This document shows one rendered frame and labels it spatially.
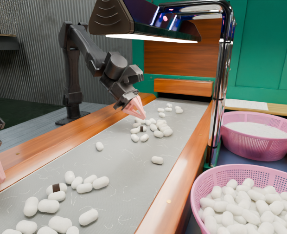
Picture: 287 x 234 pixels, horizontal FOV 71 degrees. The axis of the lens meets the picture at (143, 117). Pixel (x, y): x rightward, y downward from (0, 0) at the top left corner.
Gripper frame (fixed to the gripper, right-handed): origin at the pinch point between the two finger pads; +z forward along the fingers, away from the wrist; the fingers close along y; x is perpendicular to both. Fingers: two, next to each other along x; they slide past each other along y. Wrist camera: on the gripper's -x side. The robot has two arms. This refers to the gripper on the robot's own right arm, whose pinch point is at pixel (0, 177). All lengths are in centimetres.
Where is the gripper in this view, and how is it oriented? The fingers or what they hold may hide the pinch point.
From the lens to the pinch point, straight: 42.9
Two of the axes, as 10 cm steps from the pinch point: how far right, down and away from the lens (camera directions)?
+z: 6.9, 7.2, -0.9
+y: 4.2, -3.0, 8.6
